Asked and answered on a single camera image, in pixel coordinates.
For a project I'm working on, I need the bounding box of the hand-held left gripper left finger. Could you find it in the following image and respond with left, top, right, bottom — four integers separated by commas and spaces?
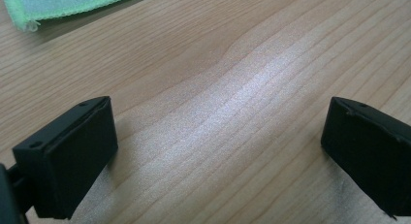
12, 95, 119, 220

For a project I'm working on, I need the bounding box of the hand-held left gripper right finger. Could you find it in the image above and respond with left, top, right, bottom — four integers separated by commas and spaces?
320, 96, 411, 218

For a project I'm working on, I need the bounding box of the green microfiber cloth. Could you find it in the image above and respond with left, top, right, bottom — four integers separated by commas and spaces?
1, 0, 146, 33

